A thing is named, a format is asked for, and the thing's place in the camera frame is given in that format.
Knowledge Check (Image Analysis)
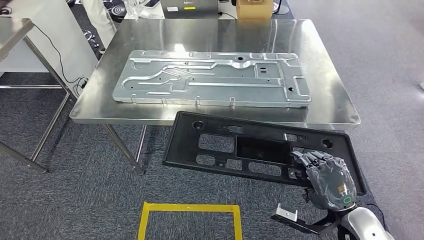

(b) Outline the brown cardboard box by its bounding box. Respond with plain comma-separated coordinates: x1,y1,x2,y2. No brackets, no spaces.
235,0,274,20

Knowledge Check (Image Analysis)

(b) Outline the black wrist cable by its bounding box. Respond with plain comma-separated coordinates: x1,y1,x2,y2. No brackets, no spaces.
365,203,387,229

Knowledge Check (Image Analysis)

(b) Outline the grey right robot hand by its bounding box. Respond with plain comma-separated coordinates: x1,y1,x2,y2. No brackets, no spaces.
290,149,358,212

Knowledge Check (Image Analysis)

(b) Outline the pale wrist camera with bracket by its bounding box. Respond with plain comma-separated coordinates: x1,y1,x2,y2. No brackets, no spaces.
270,203,342,236

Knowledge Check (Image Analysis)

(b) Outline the yellow floor tape square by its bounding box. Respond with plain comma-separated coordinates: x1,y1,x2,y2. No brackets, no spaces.
137,201,243,240

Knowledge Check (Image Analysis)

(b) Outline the small steel side table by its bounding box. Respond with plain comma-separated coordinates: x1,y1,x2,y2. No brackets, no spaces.
0,18,72,174

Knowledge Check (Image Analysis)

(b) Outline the person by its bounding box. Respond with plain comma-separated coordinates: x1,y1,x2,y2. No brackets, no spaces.
81,0,117,54

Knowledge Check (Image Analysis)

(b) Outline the black plastic plate frame part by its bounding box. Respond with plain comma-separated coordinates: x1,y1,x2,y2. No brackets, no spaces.
162,110,368,196

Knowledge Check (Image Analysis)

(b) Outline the stainless steel workbench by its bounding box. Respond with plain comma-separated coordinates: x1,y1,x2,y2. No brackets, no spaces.
69,18,362,176

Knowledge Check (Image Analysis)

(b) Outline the grey case with labels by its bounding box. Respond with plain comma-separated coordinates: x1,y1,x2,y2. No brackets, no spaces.
160,0,220,20

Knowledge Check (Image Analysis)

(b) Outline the black wall cable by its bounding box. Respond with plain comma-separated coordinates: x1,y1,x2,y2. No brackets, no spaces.
33,24,90,97

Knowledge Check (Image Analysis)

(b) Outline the stamped grey metal panel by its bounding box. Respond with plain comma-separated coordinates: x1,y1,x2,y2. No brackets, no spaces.
112,49,312,109

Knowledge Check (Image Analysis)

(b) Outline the white partition panel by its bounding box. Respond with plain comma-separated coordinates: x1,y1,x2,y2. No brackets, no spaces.
0,0,99,99

